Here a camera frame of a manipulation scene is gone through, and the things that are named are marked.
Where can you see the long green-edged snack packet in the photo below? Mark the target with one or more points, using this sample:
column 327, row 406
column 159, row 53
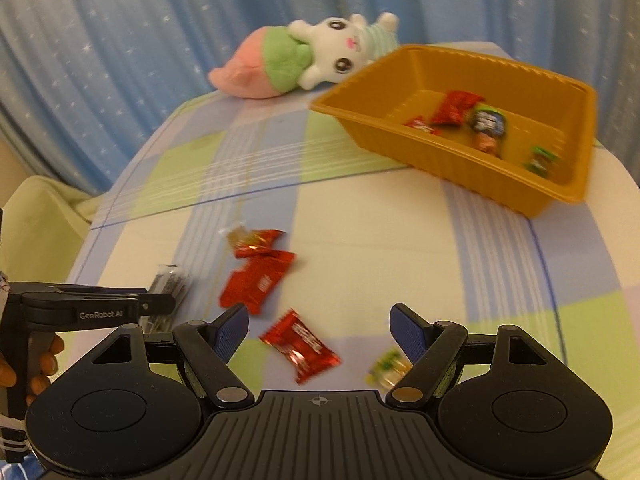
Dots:
column 487, row 130

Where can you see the red twist-wrapped candy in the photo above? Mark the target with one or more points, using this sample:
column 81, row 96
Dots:
column 300, row 346

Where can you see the pink green rabbit plush toy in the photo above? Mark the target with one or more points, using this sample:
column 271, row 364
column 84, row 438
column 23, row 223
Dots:
column 280, row 60

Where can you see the orange plastic tray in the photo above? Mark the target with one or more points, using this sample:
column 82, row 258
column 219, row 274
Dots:
column 390, row 90

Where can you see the small dark red snack packet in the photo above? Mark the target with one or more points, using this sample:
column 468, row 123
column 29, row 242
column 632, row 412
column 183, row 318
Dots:
column 421, row 125

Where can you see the small green candy packet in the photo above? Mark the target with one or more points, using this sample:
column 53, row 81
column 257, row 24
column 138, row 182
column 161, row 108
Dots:
column 542, row 161

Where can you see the blue star-print curtain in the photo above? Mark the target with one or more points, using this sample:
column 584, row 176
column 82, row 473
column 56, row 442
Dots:
column 150, row 60

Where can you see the clear black seaweed packet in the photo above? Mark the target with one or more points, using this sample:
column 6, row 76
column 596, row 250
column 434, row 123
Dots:
column 172, row 285

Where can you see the pale yellow cloth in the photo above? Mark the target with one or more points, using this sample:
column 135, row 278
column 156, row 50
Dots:
column 45, row 210

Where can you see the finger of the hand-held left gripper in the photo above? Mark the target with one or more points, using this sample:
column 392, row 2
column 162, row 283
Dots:
column 157, row 304

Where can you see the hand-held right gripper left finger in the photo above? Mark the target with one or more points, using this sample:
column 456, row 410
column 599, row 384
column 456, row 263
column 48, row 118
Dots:
column 231, row 330

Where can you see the yellow green candy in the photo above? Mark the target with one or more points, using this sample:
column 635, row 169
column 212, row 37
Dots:
column 389, row 367

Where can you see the person's left hand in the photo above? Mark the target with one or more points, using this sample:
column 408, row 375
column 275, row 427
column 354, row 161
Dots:
column 47, row 365

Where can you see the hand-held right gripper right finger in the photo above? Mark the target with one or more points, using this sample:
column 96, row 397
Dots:
column 407, row 330

